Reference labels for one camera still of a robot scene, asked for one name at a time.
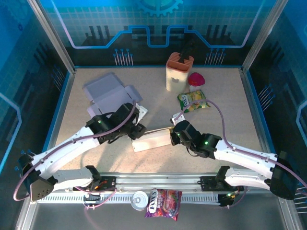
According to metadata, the black electronics box with LEDs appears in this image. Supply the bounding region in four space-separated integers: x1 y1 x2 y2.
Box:
219 191 237 209

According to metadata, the aluminium frame rail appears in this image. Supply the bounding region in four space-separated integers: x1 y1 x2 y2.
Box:
27 172 288 190

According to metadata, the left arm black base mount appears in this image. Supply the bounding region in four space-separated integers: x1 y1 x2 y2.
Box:
72 176 120 192

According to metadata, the aluminium frame post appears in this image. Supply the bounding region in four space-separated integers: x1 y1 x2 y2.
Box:
241 0 288 75
26 0 77 75

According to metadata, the yellow Foxs candy bag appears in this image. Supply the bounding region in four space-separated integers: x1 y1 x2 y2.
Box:
177 90 211 113

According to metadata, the cream knife block orange top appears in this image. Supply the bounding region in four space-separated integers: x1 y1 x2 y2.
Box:
165 52 195 93

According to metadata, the white paper box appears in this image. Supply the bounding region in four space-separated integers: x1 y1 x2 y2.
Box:
83 72 144 118
131 126 174 153

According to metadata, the black knife handle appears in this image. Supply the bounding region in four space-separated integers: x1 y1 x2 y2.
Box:
178 39 199 65

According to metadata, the pink lid plastic container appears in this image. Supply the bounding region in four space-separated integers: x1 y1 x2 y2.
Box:
188 71 206 92

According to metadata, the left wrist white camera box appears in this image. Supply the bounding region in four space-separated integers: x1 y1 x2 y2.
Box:
138 105 148 120

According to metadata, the white slotted cable duct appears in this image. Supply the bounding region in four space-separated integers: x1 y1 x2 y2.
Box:
37 193 221 204

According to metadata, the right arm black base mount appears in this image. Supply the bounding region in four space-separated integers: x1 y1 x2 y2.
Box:
200 176 244 192

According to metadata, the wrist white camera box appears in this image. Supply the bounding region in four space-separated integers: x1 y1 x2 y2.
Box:
170 112 187 125
138 105 148 120

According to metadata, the purple Foxs berries candy bag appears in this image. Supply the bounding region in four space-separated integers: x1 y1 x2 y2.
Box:
144 188 183 221

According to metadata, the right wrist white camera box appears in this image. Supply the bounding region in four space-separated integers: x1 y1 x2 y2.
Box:
170 112 187 125

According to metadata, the silver tin can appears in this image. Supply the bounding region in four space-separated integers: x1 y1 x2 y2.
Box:
130 191 149 211

